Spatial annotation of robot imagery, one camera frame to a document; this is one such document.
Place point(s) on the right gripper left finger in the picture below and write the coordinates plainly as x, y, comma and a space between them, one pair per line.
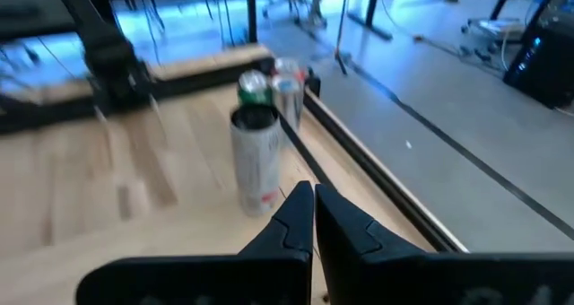
202, 282

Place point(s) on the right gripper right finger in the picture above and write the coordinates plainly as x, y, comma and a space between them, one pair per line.
448, 278

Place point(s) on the silver blue beverage can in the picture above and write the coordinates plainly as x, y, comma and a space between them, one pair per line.
289, 103

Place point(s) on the green soda can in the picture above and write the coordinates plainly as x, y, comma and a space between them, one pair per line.
254, 86

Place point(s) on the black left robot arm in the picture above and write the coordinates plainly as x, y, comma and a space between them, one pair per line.
107, 58

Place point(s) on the black computer tower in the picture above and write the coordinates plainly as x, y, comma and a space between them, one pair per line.
545, 63

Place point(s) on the low wheeled cart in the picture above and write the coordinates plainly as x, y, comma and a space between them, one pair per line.
498, 27

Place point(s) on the black tripod stand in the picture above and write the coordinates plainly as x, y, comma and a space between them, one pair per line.
340, 35

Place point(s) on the black hook bracket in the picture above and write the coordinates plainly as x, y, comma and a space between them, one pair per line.
314, 84

